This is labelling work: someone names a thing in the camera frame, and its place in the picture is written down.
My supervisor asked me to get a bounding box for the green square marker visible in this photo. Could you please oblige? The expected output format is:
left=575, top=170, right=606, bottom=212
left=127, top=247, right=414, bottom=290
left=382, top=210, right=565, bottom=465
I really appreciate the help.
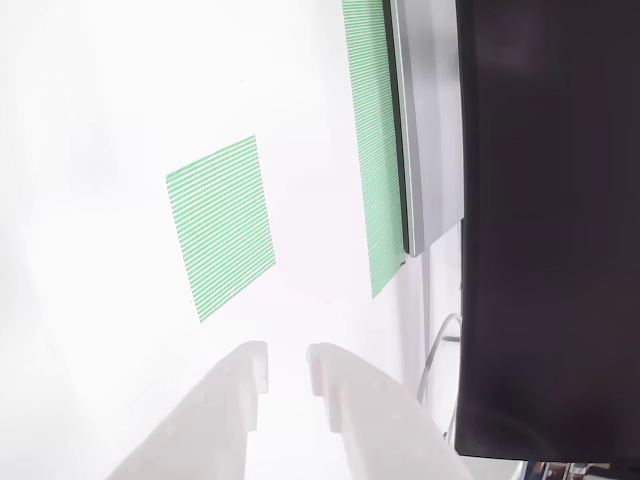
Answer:
left=165, top=133, right=277, bottom=324

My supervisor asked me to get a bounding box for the black monitor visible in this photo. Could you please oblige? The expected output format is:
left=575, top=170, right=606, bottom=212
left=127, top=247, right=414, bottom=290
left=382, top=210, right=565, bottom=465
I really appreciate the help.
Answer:
left=453, top=0, right=640, bottom=464

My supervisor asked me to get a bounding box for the green tape strip with writing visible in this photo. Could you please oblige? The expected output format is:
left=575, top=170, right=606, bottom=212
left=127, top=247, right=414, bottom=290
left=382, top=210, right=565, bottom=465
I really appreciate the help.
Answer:
left=342, top=0, right=407, bottom=300

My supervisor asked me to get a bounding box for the silver grey device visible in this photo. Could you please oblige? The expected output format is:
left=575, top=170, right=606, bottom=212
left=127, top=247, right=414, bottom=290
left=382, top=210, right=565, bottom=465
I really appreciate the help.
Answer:
left=382, top=0, right=467, bottom=259

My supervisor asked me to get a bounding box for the thin grey cable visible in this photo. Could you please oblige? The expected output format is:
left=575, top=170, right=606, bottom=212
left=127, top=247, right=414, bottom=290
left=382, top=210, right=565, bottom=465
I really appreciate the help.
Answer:
left=416, top=312, right=464, bottom=441

